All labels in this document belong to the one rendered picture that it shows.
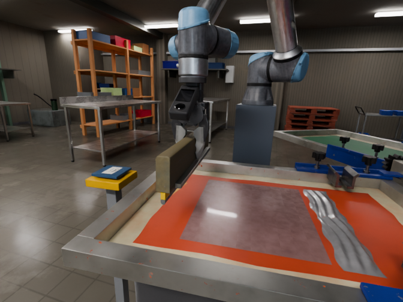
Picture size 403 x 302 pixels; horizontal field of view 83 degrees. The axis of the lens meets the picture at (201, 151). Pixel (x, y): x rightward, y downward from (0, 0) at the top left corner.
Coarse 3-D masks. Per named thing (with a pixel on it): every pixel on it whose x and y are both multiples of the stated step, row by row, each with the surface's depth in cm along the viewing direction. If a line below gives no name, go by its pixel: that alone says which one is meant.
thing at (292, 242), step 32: (160, 224) 53; (192, 224) 54; (224, 224) 54; (256, 224) 54; (288, 224) 55; (320, 224) 55; (352, 224) 56; (224, 256) 44; (256, 256) 44; (288, 256) 44; (320, 256) 44; (384, 256) 45
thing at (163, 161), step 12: (192, 132) 65; (180, 144) 51; (192, 144) 57; (168, 156) 42; (180, 156) 48; (192, 156) 58; (156, 168) 43; (168, 168) 42; (180, 168) 49; (156, 180) 44; (168, 180) 43; (168, 192) 44
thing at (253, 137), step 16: (240, 112) 105; (256, 112) 103; (272, 112) 101; (240, 128) 107; (256, 128) 105; (272, 128) 103; (240, 144) 109; (256, 144) 107; (240, 160) 111; (256, 160) 109
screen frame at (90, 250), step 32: (384, 192) 73; (96, 224) 47; (64, 256) 40; (96, 256) 38; (128, 256) 38; (160, 256) 38; (192, 288) 35; (224, 288) 34; (256, 288) 33; (288, 288) 33; (320, 288) 33; (352, 288) 33
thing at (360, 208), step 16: (192, 176) 83; (208, 176) 83; (176, 192) 70; (192, 192) 70; (208, 192) 70; (224, 192) 71; (240, 192) 71; (256, 192) 71; (272, 192) 72; (288, 192) 72; (336, 192) 73; (352, 192) 73; (256, 208) 62; (272, 208) 62; (288, 208) 62; (304, 208) 63; (352, 208) 64; (368, 208) 64; (384, 208) 64; (368, 224) 56; (384, 224) 56; (400, 224) 56
